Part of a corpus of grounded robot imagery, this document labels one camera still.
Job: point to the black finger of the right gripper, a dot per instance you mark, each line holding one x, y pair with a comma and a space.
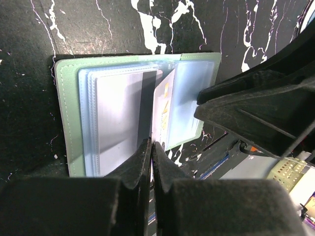
293, 57
276, 121

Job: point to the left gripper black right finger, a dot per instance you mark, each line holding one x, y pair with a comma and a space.
213, 207

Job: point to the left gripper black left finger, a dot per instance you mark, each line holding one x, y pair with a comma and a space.
114, 205

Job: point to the green card holder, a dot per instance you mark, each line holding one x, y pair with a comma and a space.
66, 72

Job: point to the white VIP credit card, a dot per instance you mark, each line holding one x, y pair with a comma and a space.
161, 109

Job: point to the white striped card in holder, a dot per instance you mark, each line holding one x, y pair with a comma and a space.
124, 114

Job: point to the white middle tray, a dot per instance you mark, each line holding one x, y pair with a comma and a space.
253, 167

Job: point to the orange file organizer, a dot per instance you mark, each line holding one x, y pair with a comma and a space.
289, 171

